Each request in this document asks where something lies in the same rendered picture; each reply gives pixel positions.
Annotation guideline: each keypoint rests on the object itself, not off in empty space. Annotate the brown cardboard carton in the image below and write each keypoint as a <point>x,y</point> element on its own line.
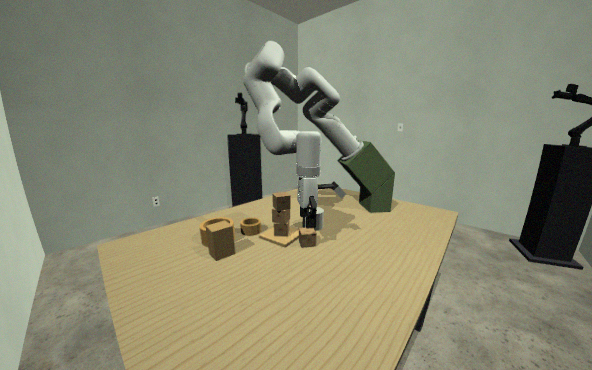
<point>281,217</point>
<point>307,237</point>
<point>281,201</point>
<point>281,229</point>

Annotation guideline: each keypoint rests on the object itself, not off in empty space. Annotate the tan hollow ring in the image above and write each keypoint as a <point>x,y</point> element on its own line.
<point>252,227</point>

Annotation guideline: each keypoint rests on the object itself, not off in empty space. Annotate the light tan square board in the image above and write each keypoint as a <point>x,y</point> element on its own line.
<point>280,240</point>

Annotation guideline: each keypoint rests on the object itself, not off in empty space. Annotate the tan wooden ring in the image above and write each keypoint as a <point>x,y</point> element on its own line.
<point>212,221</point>

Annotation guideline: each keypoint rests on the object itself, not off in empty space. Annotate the brown rectangular block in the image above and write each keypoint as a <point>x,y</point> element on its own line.
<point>220,239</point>

